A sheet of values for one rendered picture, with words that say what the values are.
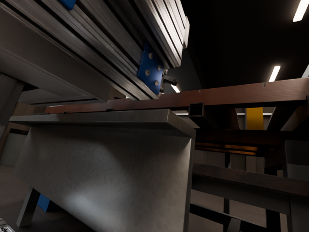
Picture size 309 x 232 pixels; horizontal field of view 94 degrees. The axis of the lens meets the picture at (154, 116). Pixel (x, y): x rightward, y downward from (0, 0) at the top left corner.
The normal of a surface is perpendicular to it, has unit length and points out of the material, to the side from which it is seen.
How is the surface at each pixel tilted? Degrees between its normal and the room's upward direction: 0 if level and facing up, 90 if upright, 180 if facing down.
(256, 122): 90
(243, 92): 90
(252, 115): 90
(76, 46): 180
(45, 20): 180
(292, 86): 90
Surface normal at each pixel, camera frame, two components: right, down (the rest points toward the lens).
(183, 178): -0.52, -0.31
